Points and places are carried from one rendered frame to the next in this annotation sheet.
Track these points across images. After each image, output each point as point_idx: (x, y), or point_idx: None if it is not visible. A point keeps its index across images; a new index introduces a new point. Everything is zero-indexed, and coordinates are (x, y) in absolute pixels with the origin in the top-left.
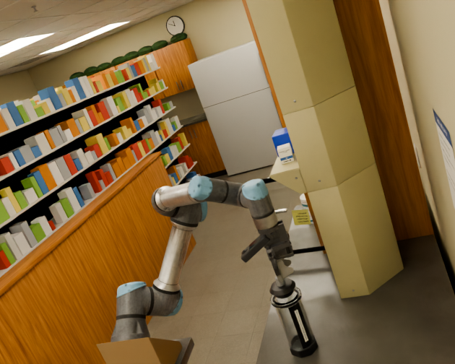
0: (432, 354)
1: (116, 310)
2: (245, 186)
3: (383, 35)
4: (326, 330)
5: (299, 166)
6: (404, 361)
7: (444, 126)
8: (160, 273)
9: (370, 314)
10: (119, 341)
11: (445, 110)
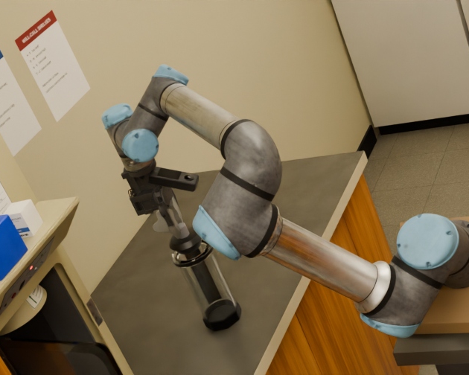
0: (115, 301)
1: (457, 225)
2: (124, 103)
3: None
4: (187, 339)
5: (36, 199)
6: (141, 296)
7: None
8: (363, 259)
9: (128, 356)
10: (453, 219)
11: None
